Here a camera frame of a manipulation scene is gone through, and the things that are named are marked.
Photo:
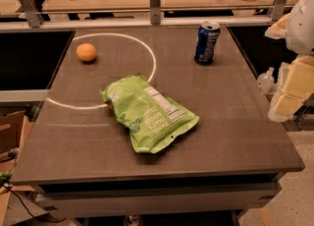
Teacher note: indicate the green rice chip bag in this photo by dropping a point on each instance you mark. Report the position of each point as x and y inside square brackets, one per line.
[154, 120]

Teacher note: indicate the orange fruit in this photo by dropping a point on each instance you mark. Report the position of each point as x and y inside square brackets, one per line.
[86, 52]

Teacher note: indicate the left metal divider bracket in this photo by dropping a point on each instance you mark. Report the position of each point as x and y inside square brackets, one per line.
[33, 17]

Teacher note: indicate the clear sanitizer bottle left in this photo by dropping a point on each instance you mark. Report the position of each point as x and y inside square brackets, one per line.
[266, 80]

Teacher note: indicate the cardboard box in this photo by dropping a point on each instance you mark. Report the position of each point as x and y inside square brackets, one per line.
[14, 130]

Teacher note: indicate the middle metal divider bracket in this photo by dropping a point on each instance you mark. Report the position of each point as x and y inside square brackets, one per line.
[155, 12]

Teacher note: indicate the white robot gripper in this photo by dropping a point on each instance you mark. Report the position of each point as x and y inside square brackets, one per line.
[302, 27]

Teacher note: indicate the blue pepsi can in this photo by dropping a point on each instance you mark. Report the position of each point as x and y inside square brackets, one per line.
[207, 37]

